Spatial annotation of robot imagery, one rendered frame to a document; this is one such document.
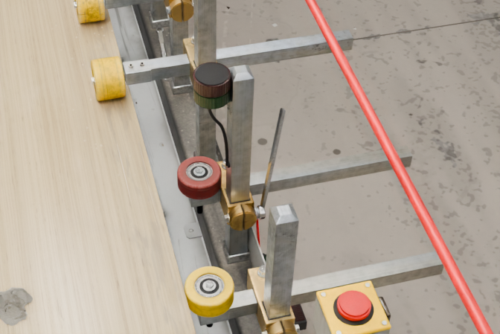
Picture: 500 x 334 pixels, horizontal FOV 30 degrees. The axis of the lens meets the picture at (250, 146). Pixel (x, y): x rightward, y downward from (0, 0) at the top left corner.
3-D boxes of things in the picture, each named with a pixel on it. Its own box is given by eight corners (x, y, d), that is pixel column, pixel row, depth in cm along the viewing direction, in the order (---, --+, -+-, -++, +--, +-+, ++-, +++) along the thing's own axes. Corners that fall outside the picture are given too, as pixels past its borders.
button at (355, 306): (362, 294, 112) (364, 286, 111) (374, 321, 109) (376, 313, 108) (331, 301, 111) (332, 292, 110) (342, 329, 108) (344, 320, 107)
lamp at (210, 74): (225, 153, 165) (226, 59, 149) (233, 176, 161) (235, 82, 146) (193, 159, 164) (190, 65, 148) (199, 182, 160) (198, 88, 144)
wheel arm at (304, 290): (434, 262, 166) (437, 248, 163) (441, 277, 164) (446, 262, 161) (195, 312, 157) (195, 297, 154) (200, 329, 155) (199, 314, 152)
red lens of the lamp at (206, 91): (225, 70, 151) (225, 59, 150) (234, 94, 147) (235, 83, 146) (189, 75, 150) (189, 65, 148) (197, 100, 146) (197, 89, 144)
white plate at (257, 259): (236, 213, 188) (237, 178, 181) (272, 317, 171) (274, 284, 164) (234, 213, 188) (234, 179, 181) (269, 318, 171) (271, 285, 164)
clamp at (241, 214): (237, 175, 179) (238, 157, 176) (257, 228, 170) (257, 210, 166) (209, 181, 178) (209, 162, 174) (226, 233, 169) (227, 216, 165)
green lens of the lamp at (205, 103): (225, 82, 153) (225, 71, 151) (234, 106, 149) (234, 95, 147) (189, 87, 152) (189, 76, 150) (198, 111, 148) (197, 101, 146)
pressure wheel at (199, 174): (215, 192, 179) (215, 149, 171) (225, 223, 174) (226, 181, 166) (174, 199, 178) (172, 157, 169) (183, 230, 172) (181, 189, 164)
